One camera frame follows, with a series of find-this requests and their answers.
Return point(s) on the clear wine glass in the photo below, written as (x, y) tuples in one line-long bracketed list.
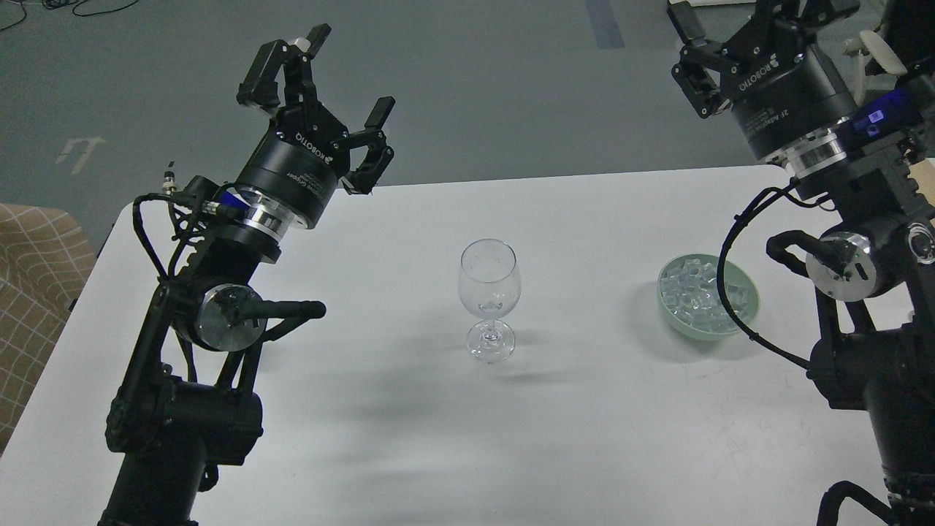
[(489, 288)]

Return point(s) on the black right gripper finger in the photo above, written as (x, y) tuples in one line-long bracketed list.
[(801, 17), (707, 75)]

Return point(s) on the person in dark clothes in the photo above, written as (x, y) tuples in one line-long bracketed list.
[(908, 28)]

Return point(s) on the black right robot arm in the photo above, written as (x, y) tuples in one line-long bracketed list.
[(873, 272)]

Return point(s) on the clear ice cubes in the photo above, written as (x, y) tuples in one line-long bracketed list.
[(697, 296)]

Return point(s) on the tan checkered chair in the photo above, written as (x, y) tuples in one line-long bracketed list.
[(46, 259)]

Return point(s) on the green bowl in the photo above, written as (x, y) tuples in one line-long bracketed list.
[(676, 314)]

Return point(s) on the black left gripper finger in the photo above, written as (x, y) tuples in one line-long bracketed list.
[(378, 156), (292, 58)]

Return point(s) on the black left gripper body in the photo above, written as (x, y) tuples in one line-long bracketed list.
[(295, 162)]

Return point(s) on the white office chair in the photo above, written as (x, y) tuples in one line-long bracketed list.
[(866, 48)]

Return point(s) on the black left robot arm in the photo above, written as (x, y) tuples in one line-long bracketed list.
[(186, 405)]

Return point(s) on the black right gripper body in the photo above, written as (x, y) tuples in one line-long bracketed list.
[(783, 87)]

